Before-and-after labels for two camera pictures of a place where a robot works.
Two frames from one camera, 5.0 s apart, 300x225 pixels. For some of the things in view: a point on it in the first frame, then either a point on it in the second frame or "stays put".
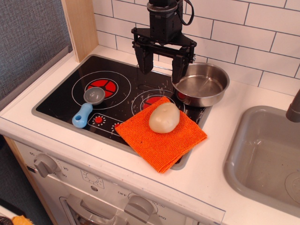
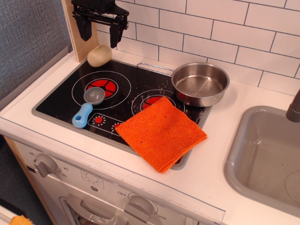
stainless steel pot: x=204 y=85 stays put
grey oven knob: x=138 y=208 stays put
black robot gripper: x=165 y=33 to x=102 y=10
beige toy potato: x=164 y=117 to x=99 y=56
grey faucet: x=293 y=113 stays put
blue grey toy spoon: x=92 y=96 stays put
